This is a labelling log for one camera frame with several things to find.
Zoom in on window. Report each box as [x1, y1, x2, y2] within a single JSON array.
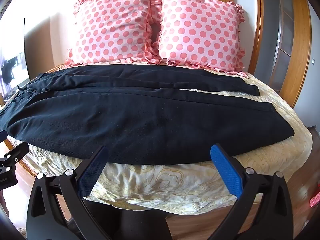
[[0, 17, 31, 99]]

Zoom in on pink polka dot pillow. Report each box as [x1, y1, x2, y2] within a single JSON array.
[[65, 0, 163, 64], [150, 0, 247, 73]]

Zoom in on black pants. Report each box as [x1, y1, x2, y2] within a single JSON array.
[[0, 64, 295, 167]]

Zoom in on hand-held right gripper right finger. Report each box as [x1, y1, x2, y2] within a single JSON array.
[[207, 143, 293, 240]]

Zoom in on wooden wardrobe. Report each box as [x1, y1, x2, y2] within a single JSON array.
[[255, 0, 313, 108]]

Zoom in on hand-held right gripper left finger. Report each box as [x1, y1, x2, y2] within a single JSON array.
[[26, 145, 111, 240]]

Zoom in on cream patterned bedspread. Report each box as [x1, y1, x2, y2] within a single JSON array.
[[27, 59, 313, 210]]

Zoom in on wooden bed frame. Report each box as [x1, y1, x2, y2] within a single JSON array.
[[4, 137, 266, 240]]

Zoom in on dark hanging garment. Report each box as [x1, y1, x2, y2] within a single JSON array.
[[0, 59, 16, 83]]

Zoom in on red patterned object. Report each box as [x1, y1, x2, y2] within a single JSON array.
[[309, 192, 320, 208]]

